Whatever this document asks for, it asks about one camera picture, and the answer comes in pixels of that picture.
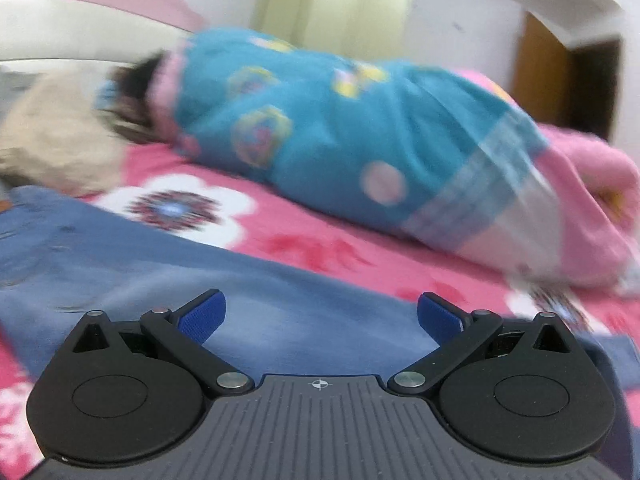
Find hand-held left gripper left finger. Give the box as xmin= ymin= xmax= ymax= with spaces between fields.
xmin=72 ymin=288 xmax=253 ymax=397

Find pale yellow wardrobe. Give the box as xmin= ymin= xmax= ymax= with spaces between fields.
xmin=255 ymin=0 xmax=416 ymax=61

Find pink floral bed blanket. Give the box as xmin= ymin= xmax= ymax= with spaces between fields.
xmin=0 ymin=140 xmax=640 ymax=480

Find sleeping person head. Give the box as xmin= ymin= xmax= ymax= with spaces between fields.
xmin=97 ymin=50 xmax=176 ymax=143

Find blue jeans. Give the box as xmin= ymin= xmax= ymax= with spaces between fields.
xmin=0 ymin=185 xmax=631 ymax=411

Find pink and white headboard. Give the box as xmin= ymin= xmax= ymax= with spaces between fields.
xmin=0 ymin=0 xmax=206 ymax=78

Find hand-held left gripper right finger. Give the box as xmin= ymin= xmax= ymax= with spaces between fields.
xmin=387 ymin=291 xmax=576 ymax=396

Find blue and pink floral quilt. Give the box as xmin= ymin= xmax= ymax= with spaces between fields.
xmin=150 ymin=27 xmax=640 ymax=291

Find beige pants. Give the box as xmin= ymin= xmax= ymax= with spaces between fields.
xmin=0 ymin=72 xmax=126 ymax=198

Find wooden door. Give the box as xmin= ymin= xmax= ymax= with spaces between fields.
xmin=512 ymin=10 xmax=623 ymax=143

